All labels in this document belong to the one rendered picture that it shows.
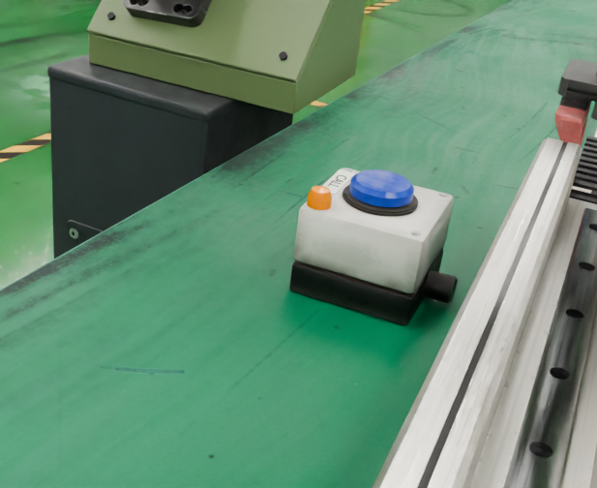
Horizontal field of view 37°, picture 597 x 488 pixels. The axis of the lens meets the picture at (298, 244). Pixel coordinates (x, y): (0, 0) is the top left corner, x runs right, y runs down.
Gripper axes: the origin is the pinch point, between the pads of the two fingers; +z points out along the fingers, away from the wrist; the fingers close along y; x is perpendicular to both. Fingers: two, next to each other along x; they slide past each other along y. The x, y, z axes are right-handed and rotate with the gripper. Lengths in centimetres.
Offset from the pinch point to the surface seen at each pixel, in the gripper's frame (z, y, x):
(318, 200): -4.2, -15.7, -23.5
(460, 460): -6.2, -2.5, -44.5
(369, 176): -5.0, -13.9, -19.8
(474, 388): -6.2, -3.0, -40.1
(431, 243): -2.4, -9.0, -21.5
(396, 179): -5.0, -12.3, -19.1
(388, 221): -3.6, -11.6, -22.4
